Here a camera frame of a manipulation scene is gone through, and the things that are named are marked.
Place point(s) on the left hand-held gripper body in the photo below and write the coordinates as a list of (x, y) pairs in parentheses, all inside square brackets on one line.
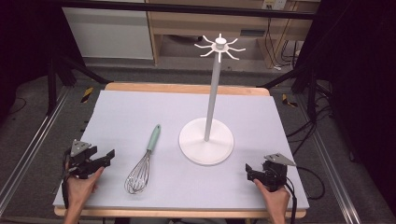
[(81, 165)]

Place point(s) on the aluminium floor rail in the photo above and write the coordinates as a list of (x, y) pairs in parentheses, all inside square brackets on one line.
[(333, 174), (28, 155)]

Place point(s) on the wooden table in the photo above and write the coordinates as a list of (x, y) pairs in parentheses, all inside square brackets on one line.
[(186, 88)]

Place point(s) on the pale grey table mat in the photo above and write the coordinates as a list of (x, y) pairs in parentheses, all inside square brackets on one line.
[(186, 186)]

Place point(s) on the white power strip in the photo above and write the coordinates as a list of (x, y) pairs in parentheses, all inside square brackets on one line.
[(274, 4)]

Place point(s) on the person's right hand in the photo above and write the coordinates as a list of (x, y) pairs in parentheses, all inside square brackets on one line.
[(277, 200)]

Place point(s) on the black metal stand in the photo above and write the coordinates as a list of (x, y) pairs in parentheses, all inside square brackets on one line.
[(52, 84), (311, 90)]

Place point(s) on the white cabinet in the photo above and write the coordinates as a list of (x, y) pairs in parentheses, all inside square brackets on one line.
[(109, 34)]

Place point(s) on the white utensil hook stand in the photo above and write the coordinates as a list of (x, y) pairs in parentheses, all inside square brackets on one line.
[(207, 146)]

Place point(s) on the black metal crossbar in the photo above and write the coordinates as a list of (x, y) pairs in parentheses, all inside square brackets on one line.
[(186, 8)]

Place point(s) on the yellow black tape marker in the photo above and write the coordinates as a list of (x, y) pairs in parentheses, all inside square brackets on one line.
[(289, 101), (87, 94)]

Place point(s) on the person's left hand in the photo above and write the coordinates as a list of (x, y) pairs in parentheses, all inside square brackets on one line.
[(79, 189)]

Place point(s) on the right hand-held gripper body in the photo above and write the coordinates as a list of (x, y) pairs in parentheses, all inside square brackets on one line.
[(275, 174)]

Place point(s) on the dark curtain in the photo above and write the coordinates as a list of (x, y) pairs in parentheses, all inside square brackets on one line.
[(28, 37), (361, 93)]

